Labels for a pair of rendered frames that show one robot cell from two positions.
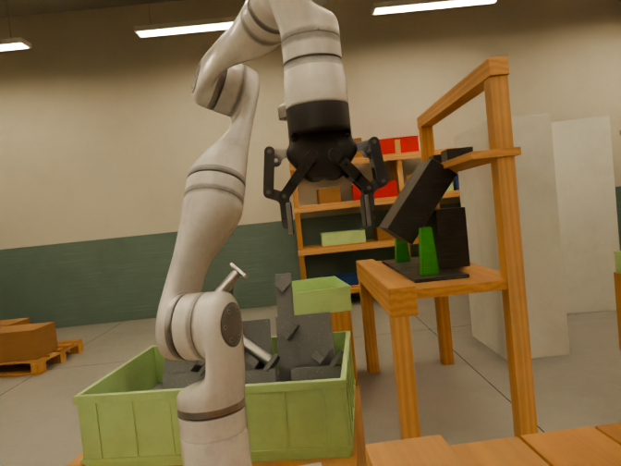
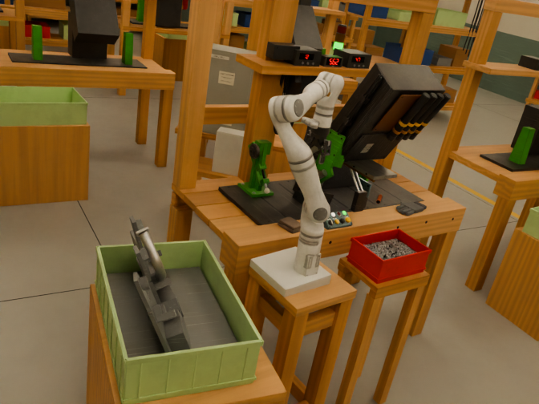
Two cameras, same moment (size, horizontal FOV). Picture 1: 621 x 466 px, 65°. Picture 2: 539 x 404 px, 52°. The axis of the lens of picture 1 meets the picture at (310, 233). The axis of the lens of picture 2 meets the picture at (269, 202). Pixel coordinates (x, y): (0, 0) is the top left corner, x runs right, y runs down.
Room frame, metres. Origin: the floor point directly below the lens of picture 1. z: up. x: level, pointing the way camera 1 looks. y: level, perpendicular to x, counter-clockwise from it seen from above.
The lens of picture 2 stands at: (1.87, 1.65, 2.03)
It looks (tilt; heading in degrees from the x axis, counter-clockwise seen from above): 24 degrees down; 237
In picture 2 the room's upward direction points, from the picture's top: 10 degrees clockwise
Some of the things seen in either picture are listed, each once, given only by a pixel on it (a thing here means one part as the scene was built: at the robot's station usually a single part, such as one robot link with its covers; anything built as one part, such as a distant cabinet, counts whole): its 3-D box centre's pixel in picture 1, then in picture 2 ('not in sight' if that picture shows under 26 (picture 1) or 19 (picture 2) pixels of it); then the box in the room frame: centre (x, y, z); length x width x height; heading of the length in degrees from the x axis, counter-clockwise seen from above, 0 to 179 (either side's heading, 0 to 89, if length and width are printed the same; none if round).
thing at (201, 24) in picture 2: not in sight; (310, 93); (0.14, -0.75, 1.36); 1.49 x 0.09 x 0.97; 4
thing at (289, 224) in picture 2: not in sight; (291, 224); (0.54, -0.15, 0.91); 0.10 x 0.08 x 0.03; 104
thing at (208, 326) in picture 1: (207, 354); (314, 216); (0.67, 0.16, 1.14); 0.09 x 0.09 x 0.17; 71
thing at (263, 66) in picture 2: not in sight; (321, 66); (0.14, -0.71, 1.52); 0.90 x 0.25 x 0.04; 4
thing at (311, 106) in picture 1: (320, 141); (318, 135); (0.59, -0.02, 1.40); 0.08 x 0.08 x 0.09
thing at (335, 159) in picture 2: not in sight; (334, 151); (0.19, -0.39, 1.17); 0.13 x 0.12 x 0.20; 4
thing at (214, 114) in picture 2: not in sight; (298, 113); (0.15, -0.82, 1.23); 1.30 x 0.05 x 0.09; 4
